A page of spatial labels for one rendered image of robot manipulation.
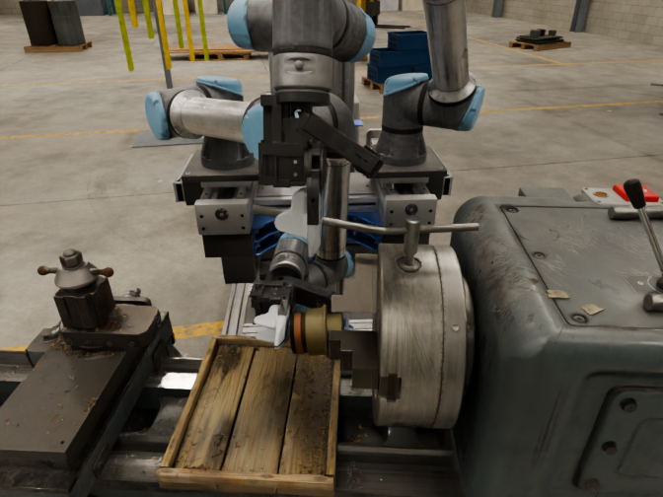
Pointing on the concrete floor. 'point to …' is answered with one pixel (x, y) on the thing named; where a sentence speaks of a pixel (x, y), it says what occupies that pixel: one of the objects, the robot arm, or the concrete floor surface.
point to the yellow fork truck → (376, 13)
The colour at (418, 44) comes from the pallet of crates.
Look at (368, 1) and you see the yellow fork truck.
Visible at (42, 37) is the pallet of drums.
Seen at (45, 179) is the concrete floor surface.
